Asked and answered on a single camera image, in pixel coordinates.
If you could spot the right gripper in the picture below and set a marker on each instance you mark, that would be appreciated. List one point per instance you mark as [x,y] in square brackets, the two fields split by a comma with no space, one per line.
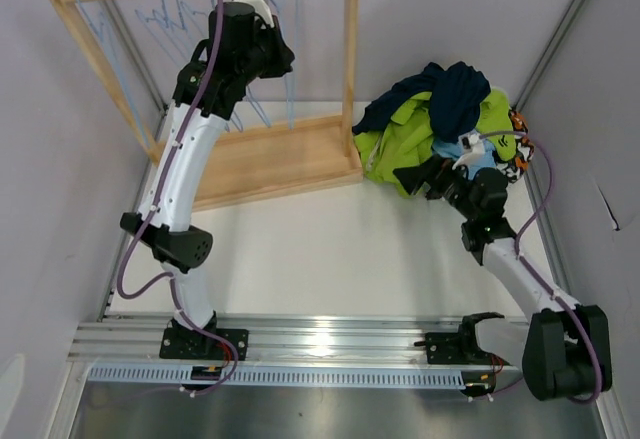
[439,168]

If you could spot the blue hanger of yellow shorts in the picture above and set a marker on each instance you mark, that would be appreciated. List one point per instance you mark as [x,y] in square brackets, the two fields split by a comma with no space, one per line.
[159,16]

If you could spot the lime green shorts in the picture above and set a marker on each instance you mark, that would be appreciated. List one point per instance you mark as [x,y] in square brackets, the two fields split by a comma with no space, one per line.
[408,138]

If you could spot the blue hanger of light-blue shorts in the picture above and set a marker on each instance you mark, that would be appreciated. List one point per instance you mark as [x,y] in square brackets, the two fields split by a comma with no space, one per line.
[179,27]

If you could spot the aluminium mounting rail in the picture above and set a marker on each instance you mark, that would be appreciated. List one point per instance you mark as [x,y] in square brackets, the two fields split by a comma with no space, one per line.
[289,340]

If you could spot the orange camouflage shorts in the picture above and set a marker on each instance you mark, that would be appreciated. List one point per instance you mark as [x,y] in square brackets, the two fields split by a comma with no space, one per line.
[514,168]

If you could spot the wooden clothes rack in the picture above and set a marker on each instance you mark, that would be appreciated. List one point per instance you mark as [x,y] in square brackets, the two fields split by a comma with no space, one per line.
[259,163]

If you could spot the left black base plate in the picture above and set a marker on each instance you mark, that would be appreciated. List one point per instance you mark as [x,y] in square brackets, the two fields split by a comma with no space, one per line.
[183,344]

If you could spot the light blue shorts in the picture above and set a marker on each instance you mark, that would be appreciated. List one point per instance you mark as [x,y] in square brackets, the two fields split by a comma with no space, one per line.
[455,151]

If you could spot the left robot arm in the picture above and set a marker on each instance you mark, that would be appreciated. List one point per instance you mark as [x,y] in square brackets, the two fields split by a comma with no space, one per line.
[245,43]

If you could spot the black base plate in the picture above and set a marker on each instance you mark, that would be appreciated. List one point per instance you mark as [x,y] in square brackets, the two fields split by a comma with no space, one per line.
[459,347]
[183,344]

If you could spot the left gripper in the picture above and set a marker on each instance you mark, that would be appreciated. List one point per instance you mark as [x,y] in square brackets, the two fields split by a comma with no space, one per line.
[284,56]

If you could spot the blue hanger of camouflage shorts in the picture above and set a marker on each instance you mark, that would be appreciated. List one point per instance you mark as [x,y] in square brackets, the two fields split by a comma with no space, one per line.
[103,31]

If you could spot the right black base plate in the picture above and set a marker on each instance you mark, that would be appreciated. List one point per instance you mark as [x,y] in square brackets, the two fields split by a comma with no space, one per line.
[459,347]

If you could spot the white slotted cable duct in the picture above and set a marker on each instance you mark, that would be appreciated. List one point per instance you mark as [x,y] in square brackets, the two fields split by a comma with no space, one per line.
[428,379]

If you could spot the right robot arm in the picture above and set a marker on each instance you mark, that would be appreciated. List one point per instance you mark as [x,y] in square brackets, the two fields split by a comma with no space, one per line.
[565,350]

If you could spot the navy blue shorts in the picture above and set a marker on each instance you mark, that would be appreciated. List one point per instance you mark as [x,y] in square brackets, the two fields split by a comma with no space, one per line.
[456,94]

